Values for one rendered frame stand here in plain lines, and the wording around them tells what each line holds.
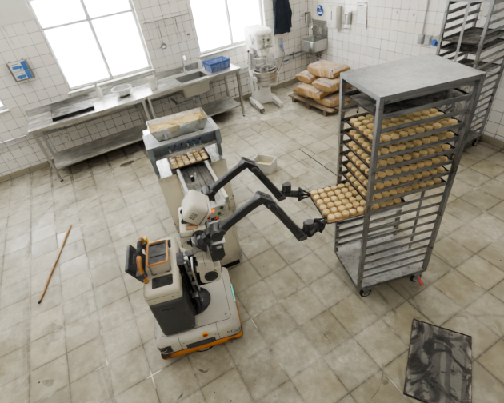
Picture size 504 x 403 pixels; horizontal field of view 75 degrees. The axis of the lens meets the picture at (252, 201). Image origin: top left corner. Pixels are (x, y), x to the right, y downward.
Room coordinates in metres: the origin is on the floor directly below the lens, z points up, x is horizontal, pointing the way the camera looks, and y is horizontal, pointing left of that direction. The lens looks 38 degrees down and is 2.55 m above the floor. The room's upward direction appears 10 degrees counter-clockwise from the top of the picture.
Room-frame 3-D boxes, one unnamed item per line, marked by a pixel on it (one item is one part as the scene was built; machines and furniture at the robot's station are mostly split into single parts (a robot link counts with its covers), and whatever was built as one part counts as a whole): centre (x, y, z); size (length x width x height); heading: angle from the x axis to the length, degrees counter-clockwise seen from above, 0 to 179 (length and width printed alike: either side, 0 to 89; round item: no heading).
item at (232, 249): (2.55, 0.45, 0.45); 0.70 x 0.34 x 0.90; 16
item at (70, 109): (5.09, 2.47, 0.93); 0.60 x 0.40 x 0.01; 114
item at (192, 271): (1.78, 0.46, 0.61); 0.28 x 0.27 x 0.25; 8
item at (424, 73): (1.92, -1.05, 0.93); 0.64 x 0.51 x 1.78; 98
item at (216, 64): (6.08, 0.21, 0.95); 0.40 x 0.30 x 0.14; 116
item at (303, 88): (5.82, -1.47, 0.32); 0.72 x 0.42 x 0.17; 27
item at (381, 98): (1.66, -0.78, 0.97); 0.03 x 0.03 x 1.70; 8
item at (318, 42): (6.81, -1.75, 0.93); 0.99 x 0.38 x 1.09; 23
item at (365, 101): (1.92, -1.06, 1.68); 0.60 x 0.40 x 0.02; 98
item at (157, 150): (3.04, 0.58, 1.01); 0.72 x 0.33 x 0.34; 106
